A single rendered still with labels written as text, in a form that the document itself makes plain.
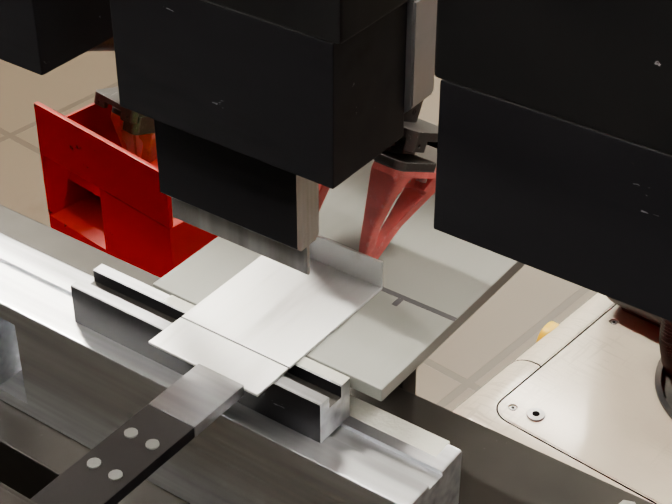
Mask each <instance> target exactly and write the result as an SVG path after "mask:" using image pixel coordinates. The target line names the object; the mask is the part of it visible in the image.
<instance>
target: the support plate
mask: <svg viewBox="0 0 672 504"><path fill-rule="evenodd" d="M373 162H374V160H371V161H370V162H369V163H367V164H366V165H365V166H363V167H362V168H361V169H359V170H358V171H357V172H355V173H354V174H353V175H351V176H350V177H349V178H347V179H346V180H345V181H343V182H342V183H341V184H339V185H338V186H337V187H335V188H334V189H331V188H330V189H329V191H328V193H327V195H326V197H325V200H324V202H323V204H322V206H321V208H320V210H319V234H318V235H320V236H322V237H324V238H327V239H329V240H332V241H334V242H337V243H339V244H341V245H344V246H346V247H349V248H351V249H354V250H356V251H358V252H359V244H360V238H361V231H362V225H363V218H364V211H365V205H366V198H367V192H368V185H369V179H370V172H371V167H372V165H373ZM434 208H435V193H434V194H433V195H432V196H431V197H430V198H429V199H428V200H427V201H426V202H425V203H424V204H423V205H422V206H421V207H420V208H419V209H418V210H417V211H416V212H415V213H414V214H413V215H412V216H411V217H410V218H409V219H408V220H407V221H406V222H405V223H404V224H403V225H402V227H401V228H400V229H399V230H398V232H397V233H396V235H395V236H394V237H393V239H392V240H391V242H390V243H389V244H388V246H387V247H386V249H385V250H384V251H383V253H382V254H381V256H380V257H379V258H378V260H380V261H383V286H382V287H385V288H387V289H390V290H392V291H394V292H397V293H399V294H401V295H404V296H406V297H409V298H411V299H413V300H416V301H418V302H420V303H423V304H425V305H428V306H430V307H432V308H435V309H437V310H439V311H442V312H444V313H447V314H449V315H451V316H454V317H456V318H457V319H456V320H455V321H452V320H450V319H447V318H445V317H442V316H440V315H438V314H435V313H433V312H431V311H428V310H426V309H424V308H421V307H419V306H416V305H414V304H412V303H409V302H407V301H405V300H403V301H402V302H401V303H400V304H399V305H398V306H394V305H392V303H393V302H394V301H395V300H397V299H398V297H395V296H393V295H390V294H388V293H386V292H383V291H380V292H378V293H377V294H376V295H375V296H374V297H373V298H372V299H370V300H369V301H368V302H367V303H366V304H365V305H363V306H362V307H361V308H360V309H359V310H358V311H356V312H355V313H354V314H353V315H352V316H351V317H350V318H348V319H347V320H346V321H345V322H344V323H343V324H341V325H340V326H339V327H338V328H337V329H336V330H334V331H333V332H332V333H331V334H330V335H329V336H328V337H326V338H325V339H324V340H323V341H322V342H321V343H319V344H318V345H317V346H316V347H315V348H314V349H312V350H311V351H310V352H309V353H308V354H307V355H306V356H304V357H307V358H309V359H311V360H313V361H315V362H317V363H320V364H322V365H324V366H326V367H328V368H330V369H332V370H335V371H337V372H339V373H341V374H343V375H345V376H348V377H350V387H351V388H353V389H355V390H357V391H360V392H362V393H364V394H366V395H368V396H370V397H372V398H375V399H377V400H379V401H383V400H384V399H385V398H386V397H387V396H388V395H389V394H390V393H391V392H392V391H393V390H394V389H395V388H396V387H397V386H398V385H400V384H401V383H402V382H403V381H404V380H405V379H406V378H407V377H408V376H409V375H410V374H411V373H412V372H413V371H414V370H415V369H416V368H417V367H418V366H419V365H420V364H422V363H423V362H424V361H425V360H426V359H427V358H428V357H429V356H430V355H431V354H432V353H433V352H434V351H435V350H436V349H437V348H438V347H439V346H440V345H441V344H442V343H444V342H445V341H446V340H447V339H448V338H449V337H450V336H451V335H452V334H453V333H454V332H455V331H456V330H457V329H458V328H459V327H460V326H461V325H462V324H463V323H464V322H466V321H467V320H468V319H469V318H470V317H471V316H472V315H473V314H474V313H475V312H476V311H477V310H478V309H479V308H480V307H481V306H482V305H483V304H484V303H485V302H486V301H488V300H489V299H490V298H491V297H492V296H493V295H494V294H495V293H496V292H497V291H498V290H499V289H500V288H501V287H502V286H503V285H504V284H505V283H506V282H507V281H508V280H510V279H511V278H512V277H513V276H514V275H515V274H516V273H517V272H518V271H519V270H520V269H521V268H522V267H523V266H524V265H525V264H523V263H520V262H518V261H515V260H513V259H510V258H508V257H505V256H502V255H500V254H497V253H495V252H492V251H490V250H487V249H485V248H482V247H479V246H477V245H474V244H472V243H469V242H467V241H464V240H461V239H459V238H456V237H454V236H451V235H449V234H446V233H444V232H441V231H438V230H436V229H434ZM260 256H261V255H260V254H258V253H256V252H253V251H251V250H249V249H246V248H244V247H242V246H239V245H237V244H235V243H232V242H230V241H228V240H225V239H223V238H221V237H217V238H215V239H214V240H212V241H211V242H210V243H208V244H207V245H206V246H204V247H203V248H201V249H200V250H199V251H197V252H196V253H195V254H193V255H192V256H190V257H189V258H188V259H186V260H185V261H183V262H182V263H181V264H179V265H178V266H177V267H175V268H174V269H172V270H171V271H170V272H168V273H167V274H166V275H164V276H163V277H161V278H160V279H159V280H157V281H156V282H155V283H153V288H155V289H158V290H160V291H162V292H164V293H166V294H168V295H173V296H175V297H177V298H179V299H182V300H184V301H186V302H188V303H190V304H192V305H194V306H196V305H197V304H198V303H200V302H201V301H202V300H204V299H205V298H206V297H208V296H209V295H210V294H211V293H213V292H214V291H215V290H217V289H218V288H219V287H221V286H222V285H223V284H225V283H226V282H227V281H229V280H230V279H231V278H232V277H234V276H235V275H236V274H238V273H239V272H240V271H242V270H243V269H244V268H246V267H247V266H248V265H250V264H251V263H252V262H253V261H255V260H256V259H257V258H259V257H260Z"/></svg>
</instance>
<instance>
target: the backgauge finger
mask: <svg viewBox="0 0 672 504"><path fill-rule="evenodd" d="M243 396H244V385H242V384H240V383H238V382H236V381H234V380H232V379H230V378H228V377H226V376H224V375H222V374H220V373H218V372H216V371H214V370H212V369H209V368H207V367H205V366H203V365H201V364H197V365H196V366H195V367H193V368H192V369H191V370H190V371H188V372H187V373H186V374H185V375H183V376H182V377H181V378H180V379H179V380H177V381H176V382H175V383H174V384H172V385H171V386H170V387H169V388H167V389H166V390H165V391H164V392H162V393H161V394H160V395H159V396H157V397H156V398H155V399H154V400H152V401H151V402H150V403H149V404H147V405H146V406H145V407H144V408H142V409H141V410H140V411H139V412H138V413H136V414H135V415H134V416H133V417H131V418H130V419H129V420H128V421H126V422H125V423H124V424H123V425H121V426H120V427H119V428H118V429H116V430H115V431H114V432H113V433H111V434H110V435H109V436H108V437H106V438H105V439H104V440H103V441H102V442H100V443H99V444H98V445H97V446H95V447H94V448H93V449H92V450H90V451H89V452H88V453H87V454H85V455H84V456H83V457H82V458H80V459H79V460H78V461H77V462H75V463H74V464H73V465H72V466H70V467H69V468H68V469H67V470H65V471H64V472H63V473H62V474H61V475H59V476H58V477H57V478H56V479H54V480H53V481H52V482H51V483H49V484H48V485H47V486H46V487H44V488H43V489H42V490H41V491H39V492H38V493H37V494H36V495H34V496H33V497H32V498H31V499H28V498H27V497H25V496H23V495H22V494H20V493H18V492H16V491H15V490H13V489H11V488H10V487H8V486H6V485H5V484H3V483H1V482H0V504H118V503H119V502H120V501H121V500H122V499H123V498H125V497H126V496H127V495H128V494H129V493H130V492H132V491H133V490H134V489H135V488H136V487H137V486H139V485H140V484H141V483H142V482H143V481H144V480H146V479H147V478H148V477H149V476H150V475H151V474H153V473H154V472H155V471H156V470H157V469H158V468H160V467H161V466H162V465H163V464H164V463H165V462H167V461H168V460H169V459H170V458H171V457H173V456H174V455H175V454H176V453H177V452H178V451H180V450H181V449H182V448H183V447H184V446H185V445H187V444H188V443H189V442H190V441H191V440H192V439H194V437H196V436H197V435H198V434H199V433H201V432H202V431H203V430H204V429H205V428H206V427H208V426H209V425H210V424H211V423H212V422H213V421H215V420H216V419H217V418H218V417H219V416H220V415H222V414H223V413H224V412H225V411H226V410H227V409H229V408H230V407H231V406H232V405H233V404H234V403H236V402H237V401H238V400H239V399H240V398H242V397H243Z"/></svg>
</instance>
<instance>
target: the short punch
mask: <svg viewBox="0 0 672 504"><path fill-rule="evenodd" d="M154 125H155V137H156V149H157V161H158V173H159V185H160V192H161V193H163V194H165V195H168V196H170V197H171V201H172V213H173V217H174V218H177V219H179V220H181V221H184V222H186V223H188V224H191V225H193V226H195V227H198V228H200V229H202V230H204V231H207V232H209V233H211V234H214V235H216V236H218V237H221V238H223V239H225V240H228V241H230V242H232V243H235V244H237V245H239V246H242V247H244V248H246V249H249V250H251V251H253V252H256V253H258V254H260V255H263V256H265V257H267V258H270V259H272V260H274V261H277V262H279V263H281V264H284V265H286V266H288V267H291V268H293V269H295V270H298V271H300V272H302V273H305V274H307V275H309V274H310V252H309V245H310V244H311V243H312V242H314V241H315V240H316V238H317V236H318V234H319V184H318V183H316V182H313V181H311V180H308V179H305V178H303V177H300V176H298V175H295V174H293V173H290V172H288V171H285V170H282V169H280V168H277V167H275V166H272V165H270V164H267V163H265V162H262V161H259V160H257V159H254V158H252V157H249V156H247V155H244V154H242V153H239V152H236V151H234V150H231V149H229V148H226V147H224V146H221V145H218V144H216V143H213V142H211V141H208V140H206V139H203V138H201V137H198V136H195V135H193V134H190V133H188V132H185V131H183V130H180V129H178V128H175V127H172V126H170V125H167V124H165V123H162V122H160V121H157V120H155V119H154Z"/></svg>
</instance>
